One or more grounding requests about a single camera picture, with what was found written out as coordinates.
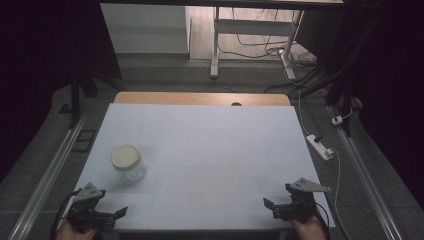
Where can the white round jar lid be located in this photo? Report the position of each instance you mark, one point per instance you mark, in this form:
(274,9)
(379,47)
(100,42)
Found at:
(125,157)

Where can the person's right hand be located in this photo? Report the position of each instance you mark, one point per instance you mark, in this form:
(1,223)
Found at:
(311,231)

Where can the black rectangular floor frame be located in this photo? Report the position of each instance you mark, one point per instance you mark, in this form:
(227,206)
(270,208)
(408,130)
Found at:
(78,141)

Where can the aluminium floor rail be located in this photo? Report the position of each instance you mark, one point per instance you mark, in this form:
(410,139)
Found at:
(366,180)
(46,176)

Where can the white power strip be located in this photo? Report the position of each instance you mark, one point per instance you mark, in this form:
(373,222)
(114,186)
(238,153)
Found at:
(318,146)

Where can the white cabinet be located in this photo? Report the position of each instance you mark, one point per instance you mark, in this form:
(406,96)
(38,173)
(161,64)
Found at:
(143,30)

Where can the black metal stand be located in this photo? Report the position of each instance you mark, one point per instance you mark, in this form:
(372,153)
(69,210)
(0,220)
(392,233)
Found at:
(75,96)
(346,96)

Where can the white table mat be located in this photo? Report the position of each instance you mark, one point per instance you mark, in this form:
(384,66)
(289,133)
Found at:
(206,146)

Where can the clear glass jar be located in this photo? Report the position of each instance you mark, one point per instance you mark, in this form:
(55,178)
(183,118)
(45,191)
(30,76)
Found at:
(135,175)

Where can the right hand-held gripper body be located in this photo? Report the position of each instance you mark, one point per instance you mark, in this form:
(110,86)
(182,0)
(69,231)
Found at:
(300,206)

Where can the small white adapter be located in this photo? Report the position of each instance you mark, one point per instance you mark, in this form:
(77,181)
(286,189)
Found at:
(337,120)

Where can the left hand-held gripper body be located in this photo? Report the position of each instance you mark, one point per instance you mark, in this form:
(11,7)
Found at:
(87,208)

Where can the person's left hand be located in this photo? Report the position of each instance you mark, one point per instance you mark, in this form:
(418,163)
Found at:
(66,233)

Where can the white desk frame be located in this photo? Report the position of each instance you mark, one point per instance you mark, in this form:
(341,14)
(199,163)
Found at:
(253,27)

